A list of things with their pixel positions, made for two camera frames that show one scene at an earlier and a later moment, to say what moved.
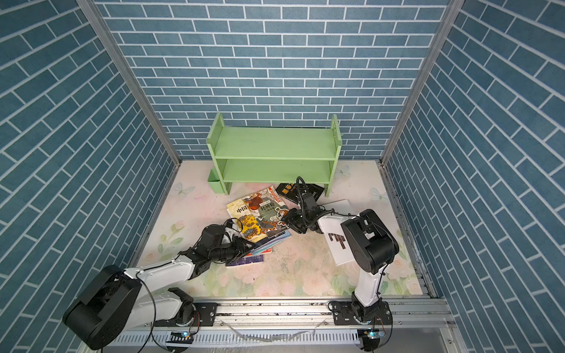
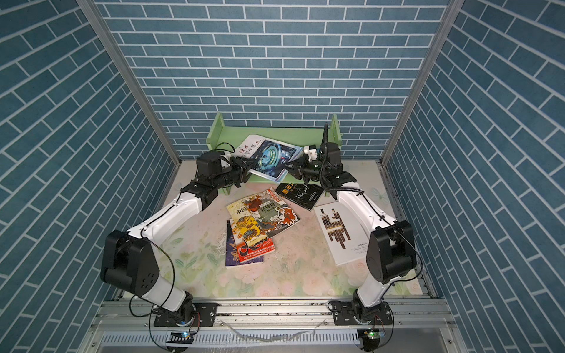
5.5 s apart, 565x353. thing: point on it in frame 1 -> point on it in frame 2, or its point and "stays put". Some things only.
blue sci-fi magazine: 264,246 -> 270,157
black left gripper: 240,247 -> 240,168
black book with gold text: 290,191 stays put
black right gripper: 290,218 -> 300,168
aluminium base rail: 311,313 stays put
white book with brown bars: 330,224 stays put
